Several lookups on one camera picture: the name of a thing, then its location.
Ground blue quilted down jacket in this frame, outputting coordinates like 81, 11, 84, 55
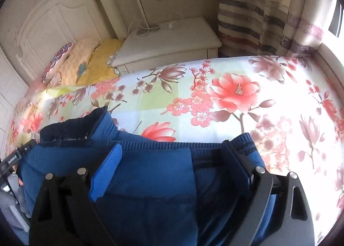
17, 108, 238, 245

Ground white wardrobe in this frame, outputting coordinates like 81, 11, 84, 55
0, 46, 29, 139

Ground floral bed sheet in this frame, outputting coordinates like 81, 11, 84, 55
5, 56, 343, 243

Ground cream quilted pillow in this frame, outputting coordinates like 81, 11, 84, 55
47, 38, 99, 89

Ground colourful patterned pillow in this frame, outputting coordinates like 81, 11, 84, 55
41, 43, 75, 84

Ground yellow pillow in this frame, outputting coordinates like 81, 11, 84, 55
76, 39, 122, 86

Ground white window sill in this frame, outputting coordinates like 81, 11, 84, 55
317, 43, 343, 101

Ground white wooden headboard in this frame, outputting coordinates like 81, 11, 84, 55
16, 0, 128, 81

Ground slim silver desk lamp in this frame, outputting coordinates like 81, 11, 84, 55
136, 0, 160, 37

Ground white bedside table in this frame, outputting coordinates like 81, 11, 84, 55
108, 16, 222, 75

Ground striped beige curtain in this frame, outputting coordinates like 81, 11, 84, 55
218, 0, 337, 57

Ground white charger cable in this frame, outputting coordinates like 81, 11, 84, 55
127, 10, 186, 37

